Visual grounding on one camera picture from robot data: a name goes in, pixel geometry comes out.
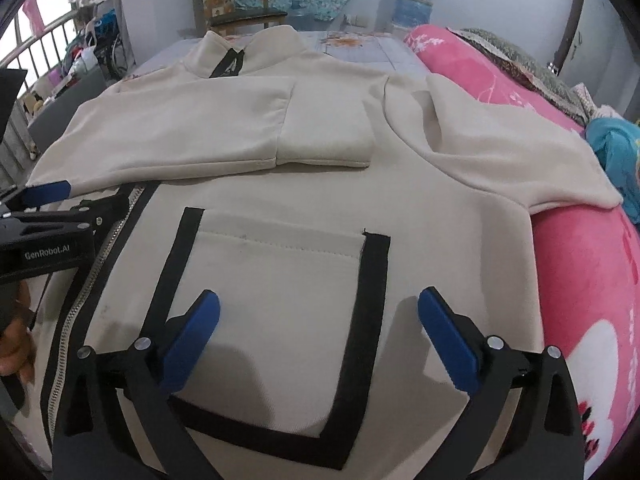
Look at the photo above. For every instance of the white plastic bag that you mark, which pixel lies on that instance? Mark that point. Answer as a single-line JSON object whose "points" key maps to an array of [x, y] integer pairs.
{"points": [[84, 62]]}

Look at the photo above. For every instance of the blue water jug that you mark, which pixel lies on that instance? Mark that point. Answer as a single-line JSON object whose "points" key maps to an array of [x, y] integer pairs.
{"points": [[412, 2]]}

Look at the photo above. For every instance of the white wall socket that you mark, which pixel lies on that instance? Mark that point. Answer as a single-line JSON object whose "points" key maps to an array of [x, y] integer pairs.
{"points": [[356, 19]]}

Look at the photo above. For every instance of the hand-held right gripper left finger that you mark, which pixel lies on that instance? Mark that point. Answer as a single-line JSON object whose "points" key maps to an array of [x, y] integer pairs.
{"points": [[192, 340]]}

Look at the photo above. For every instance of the wooden chair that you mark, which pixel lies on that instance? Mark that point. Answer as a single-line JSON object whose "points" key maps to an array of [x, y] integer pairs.
{"points": [[250, 16]]}

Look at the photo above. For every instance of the brown door frame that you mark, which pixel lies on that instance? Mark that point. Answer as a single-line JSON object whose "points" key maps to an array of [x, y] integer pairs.
{"points": [[574, 20]]}

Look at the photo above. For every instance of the grey patterned blanket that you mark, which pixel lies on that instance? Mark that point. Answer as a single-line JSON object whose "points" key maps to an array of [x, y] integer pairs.
{"points": [[525, 67]]}

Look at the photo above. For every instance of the person's left hand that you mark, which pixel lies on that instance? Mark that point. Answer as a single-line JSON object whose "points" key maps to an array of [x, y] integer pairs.
{"points": [[14, 352]]}

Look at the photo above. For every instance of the cream zip jacket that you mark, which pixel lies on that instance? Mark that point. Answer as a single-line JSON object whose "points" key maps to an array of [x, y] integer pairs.
{"points": [[300, 185]]}

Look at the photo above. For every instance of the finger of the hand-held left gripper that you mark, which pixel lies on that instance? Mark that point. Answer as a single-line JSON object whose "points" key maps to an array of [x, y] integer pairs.
{"points": [[47, 192], [102, 210]]}

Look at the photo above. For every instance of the grey board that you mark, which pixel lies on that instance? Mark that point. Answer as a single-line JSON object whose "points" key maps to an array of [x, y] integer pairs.
{"points": [[65, 105]]}

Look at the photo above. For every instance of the hanging pink garment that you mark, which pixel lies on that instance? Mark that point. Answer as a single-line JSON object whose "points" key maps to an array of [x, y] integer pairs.
{"points": [[31, 15]]}

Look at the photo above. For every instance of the blue bag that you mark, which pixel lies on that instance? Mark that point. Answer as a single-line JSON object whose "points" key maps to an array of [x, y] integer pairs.
{"points": [[106, 25]]}

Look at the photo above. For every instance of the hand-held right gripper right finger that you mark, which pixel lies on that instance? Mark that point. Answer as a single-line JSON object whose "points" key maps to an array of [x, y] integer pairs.
{"points": [[447, 340]]}

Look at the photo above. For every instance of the pink floral blanket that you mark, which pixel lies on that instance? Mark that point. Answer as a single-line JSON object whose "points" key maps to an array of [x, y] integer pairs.
{"points": [[575, 270]]}

